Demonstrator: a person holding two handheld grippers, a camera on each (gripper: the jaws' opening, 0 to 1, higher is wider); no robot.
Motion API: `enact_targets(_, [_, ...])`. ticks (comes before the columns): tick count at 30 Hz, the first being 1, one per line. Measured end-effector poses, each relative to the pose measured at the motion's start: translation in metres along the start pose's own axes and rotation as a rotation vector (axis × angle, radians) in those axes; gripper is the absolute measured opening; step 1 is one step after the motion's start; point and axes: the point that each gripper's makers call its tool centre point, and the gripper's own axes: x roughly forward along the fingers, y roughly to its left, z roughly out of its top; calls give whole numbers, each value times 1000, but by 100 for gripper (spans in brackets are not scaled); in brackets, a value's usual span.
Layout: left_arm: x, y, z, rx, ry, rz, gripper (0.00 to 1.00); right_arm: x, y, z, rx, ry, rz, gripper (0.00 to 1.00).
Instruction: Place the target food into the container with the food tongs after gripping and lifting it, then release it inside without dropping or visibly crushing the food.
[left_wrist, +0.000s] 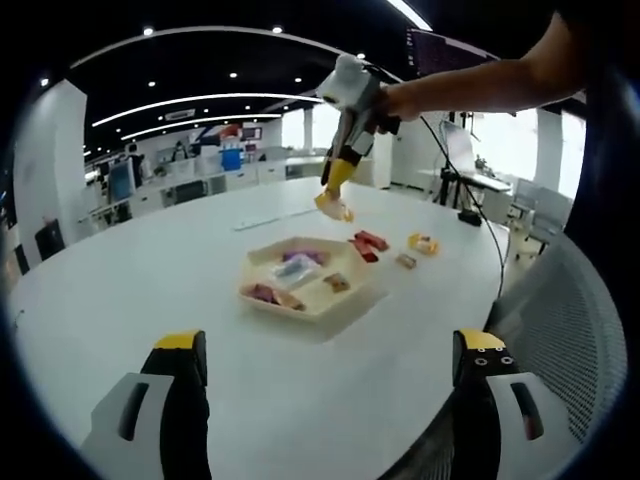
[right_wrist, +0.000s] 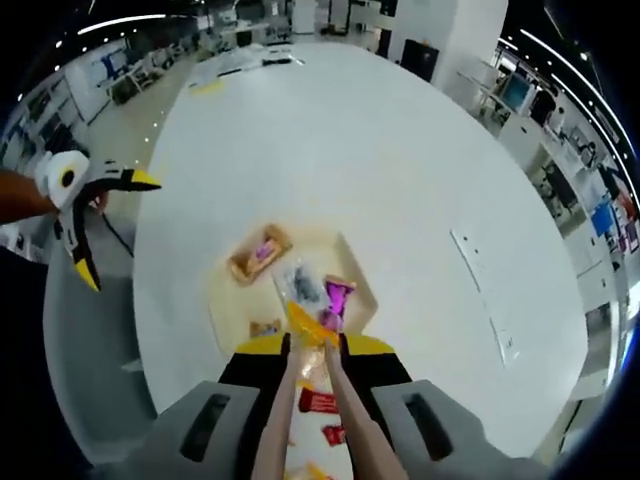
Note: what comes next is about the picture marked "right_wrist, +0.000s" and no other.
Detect blue storage crate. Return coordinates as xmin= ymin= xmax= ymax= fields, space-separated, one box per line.
xmin=589 ymin=202 xmax=614 ymax=236

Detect teal display machine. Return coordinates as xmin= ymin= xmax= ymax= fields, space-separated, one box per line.
xmin=502 ymin=74 xmax=534 ymax=109

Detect bright purple food packet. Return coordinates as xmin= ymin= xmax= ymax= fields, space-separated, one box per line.
xmin=319 ymin=273 xmax=359 ymax=334

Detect white mesh office chair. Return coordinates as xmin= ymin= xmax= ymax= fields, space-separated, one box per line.
xmin=42 ymin=249 xmax=161 ymax=451

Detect pile of snack packets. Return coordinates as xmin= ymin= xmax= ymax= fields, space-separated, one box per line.
xmin=287 ymin=384 xmax=351 ymax=480

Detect beige hexagonal container tray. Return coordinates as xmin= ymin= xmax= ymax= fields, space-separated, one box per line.
xmin=205 ymin=222 xmax=379 ymax=354

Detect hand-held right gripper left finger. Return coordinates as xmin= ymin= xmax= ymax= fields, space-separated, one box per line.
xmin=92 ymin=332 xmax=294 ymax=480

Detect white square pillar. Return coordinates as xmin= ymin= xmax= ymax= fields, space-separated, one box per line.
xmin=397 ymin=0 xmax=509 ymax=99

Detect thin black cable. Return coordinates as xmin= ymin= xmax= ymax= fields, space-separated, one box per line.
xmin=102 ymin=212 xmax=135 ymax=257

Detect small orange food packet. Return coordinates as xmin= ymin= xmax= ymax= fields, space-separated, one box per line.
xmin=248 ymin=319 xmax=284 ymax=339

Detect clear grey food packet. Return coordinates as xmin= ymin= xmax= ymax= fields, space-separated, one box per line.
xmin=273 ymin=257 xmax=331 ymax=314

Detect black cabinet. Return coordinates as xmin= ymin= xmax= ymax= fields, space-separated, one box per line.
xmin=402 ymin=38 xmax=441 ymax=84

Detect tan purple food packet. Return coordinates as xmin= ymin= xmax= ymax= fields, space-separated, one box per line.
xmin=228 ymin=223 xmax=294 ymax=286

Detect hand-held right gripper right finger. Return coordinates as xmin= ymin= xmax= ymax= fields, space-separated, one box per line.
xmin=339 ymin=332 xmax=549 ymax=480

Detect long white counter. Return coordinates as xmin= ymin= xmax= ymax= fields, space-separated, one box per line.
xmin=457 ymin=64 xmax=640 ymax=301

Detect pink food tongs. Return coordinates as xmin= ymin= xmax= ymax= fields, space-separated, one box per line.
xmin=251 ymin=339 xmax=407 ymax=480

